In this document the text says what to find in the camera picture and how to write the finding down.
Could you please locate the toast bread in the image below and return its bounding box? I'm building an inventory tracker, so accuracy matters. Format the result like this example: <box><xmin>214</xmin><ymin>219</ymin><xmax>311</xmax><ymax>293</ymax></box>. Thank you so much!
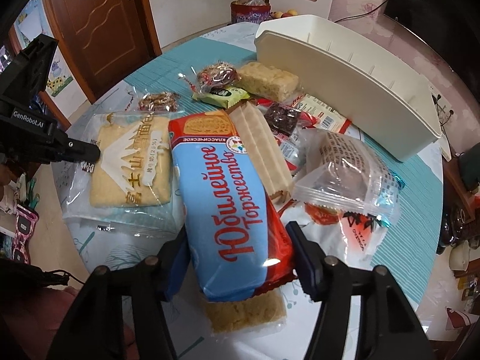
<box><xmin>62</xmin><ymin>111</ymin><xmax>178</xmax><ymax>236</ymax></box>

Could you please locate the white red snack bag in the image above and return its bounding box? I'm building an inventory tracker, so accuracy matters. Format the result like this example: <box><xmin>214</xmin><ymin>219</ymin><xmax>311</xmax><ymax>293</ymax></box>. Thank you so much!
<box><xmin>279</xmin><ymin>200</ymin><xmax>387</xmax><ymax>269</ymax></box>

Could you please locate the peanut brittle clear wrapper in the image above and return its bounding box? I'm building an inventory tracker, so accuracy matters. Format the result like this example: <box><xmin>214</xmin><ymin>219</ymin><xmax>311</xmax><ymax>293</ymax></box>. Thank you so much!
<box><xmin>138</xmin><ymin>92</ymin><xmax>180</xmax><ymax>112</ymax></box>

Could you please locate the rice crisp block clear pack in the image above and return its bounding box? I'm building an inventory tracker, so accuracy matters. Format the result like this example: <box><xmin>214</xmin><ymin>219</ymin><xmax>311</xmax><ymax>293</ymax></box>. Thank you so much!
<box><xmin>202</xmin><ymin>289</ymin><xmax>287</xmax><ymax>335</ymax></box>

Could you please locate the round cake clear blue bag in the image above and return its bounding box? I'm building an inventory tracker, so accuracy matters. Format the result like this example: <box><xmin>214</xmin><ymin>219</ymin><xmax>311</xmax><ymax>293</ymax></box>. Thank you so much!
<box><xmin>292</xmin><ymin>128</ymin><xmax>404</xmax><ymax>226</ymax></box>

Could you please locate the blue red biscuit pack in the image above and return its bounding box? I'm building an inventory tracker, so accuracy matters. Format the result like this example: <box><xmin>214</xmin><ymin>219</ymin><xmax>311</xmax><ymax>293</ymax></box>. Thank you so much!
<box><xmin>168</xmin><ymin>111</ymin><xmax>295</xmax><ymax>302</ymax></box>

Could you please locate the round nut cake red wrapper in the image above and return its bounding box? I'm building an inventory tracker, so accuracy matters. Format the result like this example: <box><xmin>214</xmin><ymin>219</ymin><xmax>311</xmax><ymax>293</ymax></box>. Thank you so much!
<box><xmin>177</xmin><ymin>61</ymin><xmax>239</xmax><ymax>94</ymax></box>

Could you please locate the wafer biscuits clear pack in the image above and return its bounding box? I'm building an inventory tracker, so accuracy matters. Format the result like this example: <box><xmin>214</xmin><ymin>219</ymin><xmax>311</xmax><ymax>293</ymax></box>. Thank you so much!
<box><xmin>228</xmin><ymin>101</ymin><xmax>293</xmax><ymax>204</ymax></box>

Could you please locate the dark brownie red wrapper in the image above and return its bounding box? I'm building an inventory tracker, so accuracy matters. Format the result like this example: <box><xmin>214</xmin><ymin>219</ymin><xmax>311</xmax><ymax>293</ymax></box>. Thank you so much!
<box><xmin>264</xmin><ymin>102</ymin><xmax>317</xmax><ymax>137</ymax></box>

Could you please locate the white plastic storage bin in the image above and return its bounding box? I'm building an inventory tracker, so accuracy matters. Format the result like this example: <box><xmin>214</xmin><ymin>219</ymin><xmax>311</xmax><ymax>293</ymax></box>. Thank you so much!
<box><xmin>255</xmin><ymin>15</ymin><xmax>442</xmax><ymax>162</ymax></box>

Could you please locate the teal striped tablecloth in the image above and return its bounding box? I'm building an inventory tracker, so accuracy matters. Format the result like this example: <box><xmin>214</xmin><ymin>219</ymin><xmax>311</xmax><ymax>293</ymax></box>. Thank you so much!
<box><xmin>52</xmin><ymin>20</ymin><xmax>445</xmax><ymax>360</ymax></box>

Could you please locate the brown wooden door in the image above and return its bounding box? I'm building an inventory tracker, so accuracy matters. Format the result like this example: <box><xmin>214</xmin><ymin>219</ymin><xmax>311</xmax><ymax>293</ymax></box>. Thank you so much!
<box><xmin>42</xmin><ymin>0</ymin><xmax>162</xmax><ymax>102</ymax></box>

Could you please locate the green wrapped small snack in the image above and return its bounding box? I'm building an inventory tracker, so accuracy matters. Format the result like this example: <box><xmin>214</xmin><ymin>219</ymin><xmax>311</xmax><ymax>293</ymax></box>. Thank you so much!
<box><xmin>192</xmin><ymin>86</ymin><xmax>251</xmax><ymax>109</ymax></box>

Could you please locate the white red barcode packet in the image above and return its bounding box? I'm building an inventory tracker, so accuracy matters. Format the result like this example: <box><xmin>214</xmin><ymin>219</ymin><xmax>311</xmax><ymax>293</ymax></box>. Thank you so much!
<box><xmin>291</xmin><ymin>94</ymin><xmax>352</xmax><ymax>133</ymax></box>

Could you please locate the red blue gift box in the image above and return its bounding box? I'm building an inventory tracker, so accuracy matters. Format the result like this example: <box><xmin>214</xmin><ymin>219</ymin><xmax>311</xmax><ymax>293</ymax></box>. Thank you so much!
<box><xmin>230</xmin><ymin>0</ymin><xmax>271</xmax><ymax>24</ymax></box>

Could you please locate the black television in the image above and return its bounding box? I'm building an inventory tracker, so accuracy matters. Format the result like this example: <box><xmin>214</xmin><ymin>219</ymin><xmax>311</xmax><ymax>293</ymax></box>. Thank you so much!
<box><xmin>385</xmin><ymin>0</ymin><xmax>479</xmax><ymax>63</ymax></box>

